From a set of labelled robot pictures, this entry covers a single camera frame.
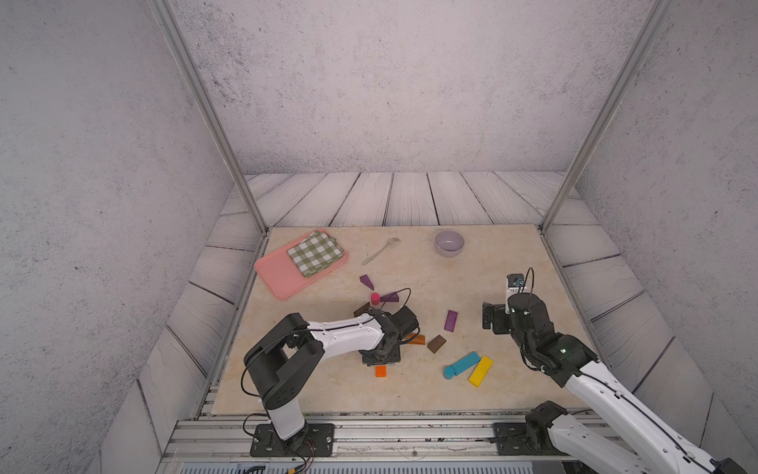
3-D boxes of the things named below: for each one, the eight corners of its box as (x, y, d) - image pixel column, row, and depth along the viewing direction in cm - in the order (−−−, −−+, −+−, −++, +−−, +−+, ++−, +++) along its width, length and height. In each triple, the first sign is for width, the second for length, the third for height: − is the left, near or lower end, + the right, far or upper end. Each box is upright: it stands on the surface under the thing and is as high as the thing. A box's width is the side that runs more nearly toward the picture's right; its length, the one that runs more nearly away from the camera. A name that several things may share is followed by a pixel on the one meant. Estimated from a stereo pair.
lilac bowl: (435, 259, 113) (437, 250, 109) (433, 239, 120) (434, 230, 116) (464, 259, 113) (466, 250, 109) (459, 239, 120) (462, 230, 116)
